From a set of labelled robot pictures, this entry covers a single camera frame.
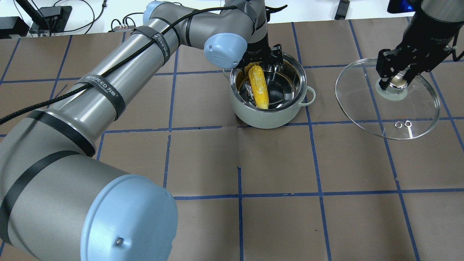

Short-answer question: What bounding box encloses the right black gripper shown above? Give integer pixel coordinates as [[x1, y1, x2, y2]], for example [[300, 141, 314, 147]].
[[376, 22, 463, 90]]

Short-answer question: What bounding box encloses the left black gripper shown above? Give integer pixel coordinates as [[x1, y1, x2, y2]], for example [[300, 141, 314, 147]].
[[237, 34, 284, 82]]

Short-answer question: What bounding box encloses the yellow corn cob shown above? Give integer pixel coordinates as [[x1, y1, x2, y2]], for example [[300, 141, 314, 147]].
[[248, 65, 269, 109]]

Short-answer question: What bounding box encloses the glass pot lid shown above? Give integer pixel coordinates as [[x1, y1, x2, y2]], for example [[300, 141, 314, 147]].
[[335, 58, 440, 140]]

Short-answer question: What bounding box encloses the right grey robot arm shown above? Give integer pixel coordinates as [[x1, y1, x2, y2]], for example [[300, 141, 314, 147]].
[[376, 0, 464, 90]]

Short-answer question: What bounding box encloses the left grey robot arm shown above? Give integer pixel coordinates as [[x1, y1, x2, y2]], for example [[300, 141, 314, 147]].
[[1, 0, 279, 261]]

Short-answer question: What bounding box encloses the pale green cooking pot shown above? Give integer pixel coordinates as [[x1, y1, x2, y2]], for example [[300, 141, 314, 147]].
[[228, 53, 316, 129]]

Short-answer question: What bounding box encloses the black cables bundle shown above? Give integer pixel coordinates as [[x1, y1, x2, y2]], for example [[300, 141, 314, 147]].
[[14, 0, 145, 35]]

